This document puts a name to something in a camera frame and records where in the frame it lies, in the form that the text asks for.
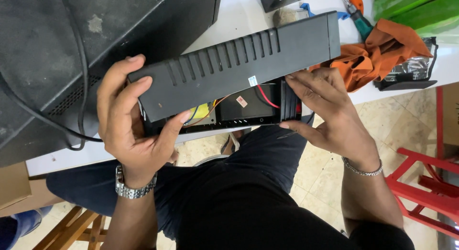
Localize person's right hand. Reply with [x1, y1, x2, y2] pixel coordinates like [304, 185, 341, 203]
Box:
[279, 67, 380, 161]

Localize person's left hand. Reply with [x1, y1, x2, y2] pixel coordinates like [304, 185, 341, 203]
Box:
[97, 54, 194, 173]

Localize black power supply chassis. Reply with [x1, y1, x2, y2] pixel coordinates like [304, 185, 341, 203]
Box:
[141, 76, 304, 136]

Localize black vented metal cover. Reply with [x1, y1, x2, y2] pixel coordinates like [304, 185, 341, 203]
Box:
[128, 11, 341, 123]

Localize person's dark trousers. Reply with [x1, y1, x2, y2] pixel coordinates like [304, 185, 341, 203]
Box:
[46, 115, 317, 243]

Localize silver metal wristwatch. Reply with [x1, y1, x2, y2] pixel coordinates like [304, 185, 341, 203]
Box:
[115, 165, 158, 200]

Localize orange cloth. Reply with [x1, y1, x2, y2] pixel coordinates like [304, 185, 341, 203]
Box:
[309, 18, 434, 93]

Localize yellow transformer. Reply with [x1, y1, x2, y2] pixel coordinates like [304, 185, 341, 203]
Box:
[189, 102, 213, 120]

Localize black battery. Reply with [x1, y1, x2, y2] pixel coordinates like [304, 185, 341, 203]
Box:
[218, 83, 282, 122]

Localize black and silver foil packet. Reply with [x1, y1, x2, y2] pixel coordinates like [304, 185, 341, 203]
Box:
[373, 36, 439, 92]

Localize person's sandalled foot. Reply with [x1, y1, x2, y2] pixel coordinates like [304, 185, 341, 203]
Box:
[220, 129, 246, 156]

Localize large dusty black device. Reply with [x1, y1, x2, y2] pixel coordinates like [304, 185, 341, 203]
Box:
[0, 0, 223, 168]

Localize wooden stool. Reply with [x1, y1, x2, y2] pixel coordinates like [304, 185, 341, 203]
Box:
[32, 206, 109, 250]

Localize brown cardboard box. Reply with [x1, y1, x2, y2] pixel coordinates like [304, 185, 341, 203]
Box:
[0, 161, 66, 219]
[442, 82, 459, 159]

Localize red plastic stool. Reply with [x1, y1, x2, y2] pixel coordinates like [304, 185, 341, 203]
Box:
[385, 86, 459, 240]

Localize person's black shirt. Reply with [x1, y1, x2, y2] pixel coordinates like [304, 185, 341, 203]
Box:
[177, 160, 416, 250]

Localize green plastic bag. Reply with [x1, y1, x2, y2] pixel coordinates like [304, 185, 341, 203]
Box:
[372, 0, 459, 39]

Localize silver chain bracelet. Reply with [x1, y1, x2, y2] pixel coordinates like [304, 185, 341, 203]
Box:
[341, 156, 384, 177]

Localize red wire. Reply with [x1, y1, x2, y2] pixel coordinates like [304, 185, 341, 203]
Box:
[256, 84, 281, 109]

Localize black cable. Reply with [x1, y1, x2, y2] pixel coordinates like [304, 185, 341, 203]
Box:
[0, 0, 103, 152]

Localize orange wire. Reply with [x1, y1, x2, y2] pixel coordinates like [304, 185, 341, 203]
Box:
[186, 95, 230, 128]

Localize green handled screwdriver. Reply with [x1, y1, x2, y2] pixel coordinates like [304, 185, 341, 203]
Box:
[336, 0, 374, 41]

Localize blue handled brush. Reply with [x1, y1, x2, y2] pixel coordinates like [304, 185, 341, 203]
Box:
[272, 2, 350, 27]

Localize orange tool handle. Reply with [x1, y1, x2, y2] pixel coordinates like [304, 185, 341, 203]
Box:
[346, 0, 365, 14]

